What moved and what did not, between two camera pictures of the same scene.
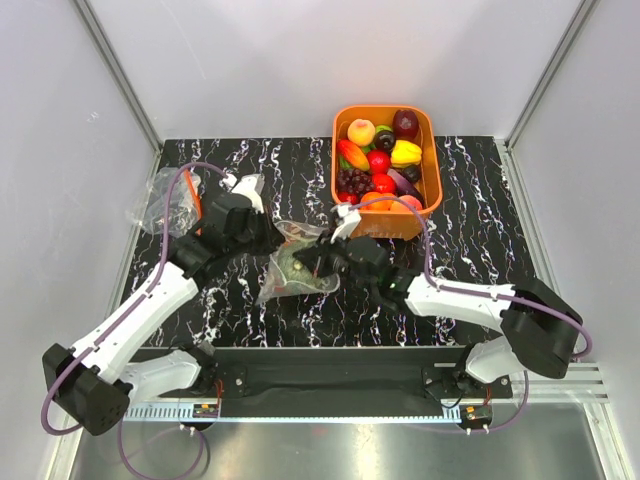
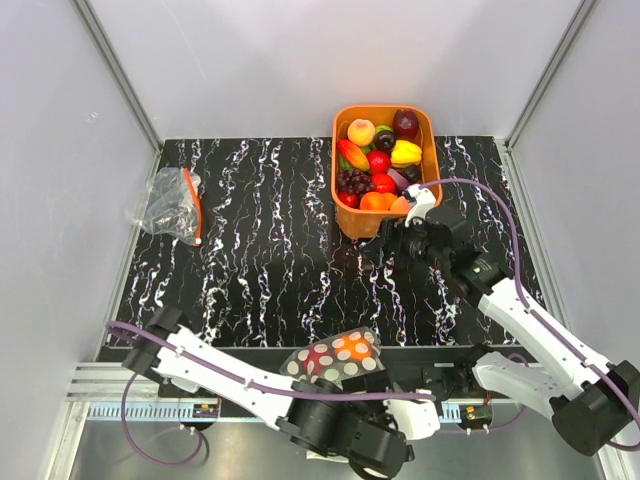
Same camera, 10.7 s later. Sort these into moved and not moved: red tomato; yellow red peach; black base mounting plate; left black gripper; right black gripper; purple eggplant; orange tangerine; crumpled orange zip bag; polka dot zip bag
Moved: left black gripper; right black gripper; polka dot zip bag
Not moved: yellow red peach; crumpled orange zip bag; red tomato; black base mounting plate; purple eggplant; orange tangerine
